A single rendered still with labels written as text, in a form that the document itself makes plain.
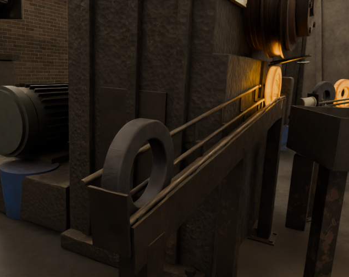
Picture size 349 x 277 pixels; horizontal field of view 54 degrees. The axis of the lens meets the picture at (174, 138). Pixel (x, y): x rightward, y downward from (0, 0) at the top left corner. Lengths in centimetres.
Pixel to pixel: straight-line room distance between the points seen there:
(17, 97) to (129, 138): 143
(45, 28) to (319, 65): 625
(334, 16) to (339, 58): 46
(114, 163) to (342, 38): 390
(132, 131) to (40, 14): 814
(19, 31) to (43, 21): 70
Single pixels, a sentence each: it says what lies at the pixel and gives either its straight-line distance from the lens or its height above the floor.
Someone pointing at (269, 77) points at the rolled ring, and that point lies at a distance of 153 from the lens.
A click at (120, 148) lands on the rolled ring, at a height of 70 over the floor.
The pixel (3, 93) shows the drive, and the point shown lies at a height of 65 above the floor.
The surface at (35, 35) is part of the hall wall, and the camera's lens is 850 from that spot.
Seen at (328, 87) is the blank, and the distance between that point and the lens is 205.
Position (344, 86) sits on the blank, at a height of 76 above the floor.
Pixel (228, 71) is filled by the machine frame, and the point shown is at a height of 82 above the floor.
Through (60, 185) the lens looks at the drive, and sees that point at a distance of 172.
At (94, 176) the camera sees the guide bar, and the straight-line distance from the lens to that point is 58.
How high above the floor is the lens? 82
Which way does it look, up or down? 12 degrees down
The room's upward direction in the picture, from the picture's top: 3 degrees clockwise
